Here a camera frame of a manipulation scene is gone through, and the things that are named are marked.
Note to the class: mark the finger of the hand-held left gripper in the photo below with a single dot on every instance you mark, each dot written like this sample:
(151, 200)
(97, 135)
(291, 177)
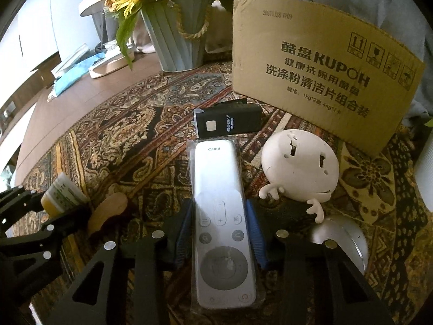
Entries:
(20, 198)
(64, 221)

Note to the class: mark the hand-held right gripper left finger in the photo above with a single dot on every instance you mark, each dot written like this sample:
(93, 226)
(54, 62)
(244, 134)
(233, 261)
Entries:
(181, 240)

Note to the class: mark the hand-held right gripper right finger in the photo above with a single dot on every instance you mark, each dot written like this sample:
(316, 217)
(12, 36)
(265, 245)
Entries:
(257, 235)

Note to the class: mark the yellow tube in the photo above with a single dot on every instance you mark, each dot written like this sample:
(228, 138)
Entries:
(66, 193)

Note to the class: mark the wooden brush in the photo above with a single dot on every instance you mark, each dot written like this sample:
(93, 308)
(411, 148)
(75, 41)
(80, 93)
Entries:
(106, 210)

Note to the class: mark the white remote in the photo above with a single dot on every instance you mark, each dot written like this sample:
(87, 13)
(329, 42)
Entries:
(220, 176)

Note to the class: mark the white round toy figure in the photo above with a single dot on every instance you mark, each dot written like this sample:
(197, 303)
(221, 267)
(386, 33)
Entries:
(297, 169)

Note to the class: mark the silver dome object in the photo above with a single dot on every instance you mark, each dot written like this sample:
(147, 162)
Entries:
(341, 233)

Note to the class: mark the black rectangular device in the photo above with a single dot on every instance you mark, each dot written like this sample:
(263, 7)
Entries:
(233, 120)

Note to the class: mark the brown cardboard box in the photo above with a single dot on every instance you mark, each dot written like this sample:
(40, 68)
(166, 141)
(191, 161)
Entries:
(304, 40)

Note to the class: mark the white drawer unit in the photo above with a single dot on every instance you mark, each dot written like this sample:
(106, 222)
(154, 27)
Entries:
(17, 125)

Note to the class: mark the patterned table rug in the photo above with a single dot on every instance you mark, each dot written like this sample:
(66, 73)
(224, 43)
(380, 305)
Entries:
(118, 135)

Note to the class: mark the blue cloth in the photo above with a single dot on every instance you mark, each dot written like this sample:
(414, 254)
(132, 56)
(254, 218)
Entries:
(72, 74)

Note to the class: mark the stack of papers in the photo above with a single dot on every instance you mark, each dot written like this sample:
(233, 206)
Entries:
(72, 57)

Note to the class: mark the white cabinet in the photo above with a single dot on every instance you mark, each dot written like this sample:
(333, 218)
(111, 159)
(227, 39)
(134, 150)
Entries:
(40, 23)

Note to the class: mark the white plant pot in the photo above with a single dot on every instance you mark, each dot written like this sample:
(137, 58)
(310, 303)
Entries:
(427, 176)

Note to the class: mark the beige curtain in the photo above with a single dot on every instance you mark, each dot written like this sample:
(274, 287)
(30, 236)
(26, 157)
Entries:
(143, 45)

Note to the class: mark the grey pleated flower vase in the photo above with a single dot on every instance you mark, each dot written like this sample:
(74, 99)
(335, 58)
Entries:
(176, 40)

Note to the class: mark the white desk lamp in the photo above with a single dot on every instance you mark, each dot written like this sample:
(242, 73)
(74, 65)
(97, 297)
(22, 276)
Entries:
(94, 3)

